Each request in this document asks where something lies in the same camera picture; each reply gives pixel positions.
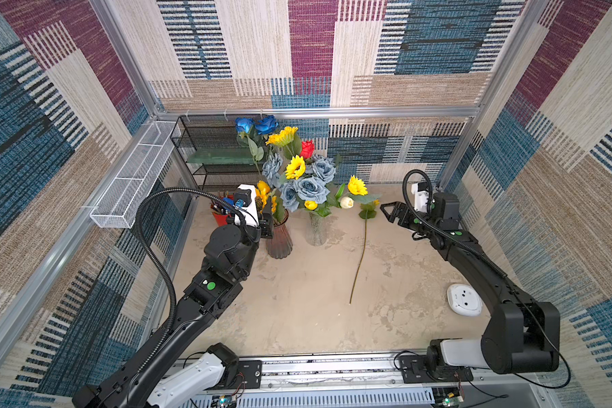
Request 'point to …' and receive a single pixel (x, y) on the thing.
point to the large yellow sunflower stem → (367, 212)
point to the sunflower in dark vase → (263, 189)
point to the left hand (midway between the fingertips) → (261, 197)
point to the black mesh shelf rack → (220, 159)
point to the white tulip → (347, 202)
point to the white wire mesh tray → (144, 161)
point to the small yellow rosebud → (310, 205)
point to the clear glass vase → (316, 229)
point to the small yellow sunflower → (357, 186)
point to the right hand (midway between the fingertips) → (392, 213)
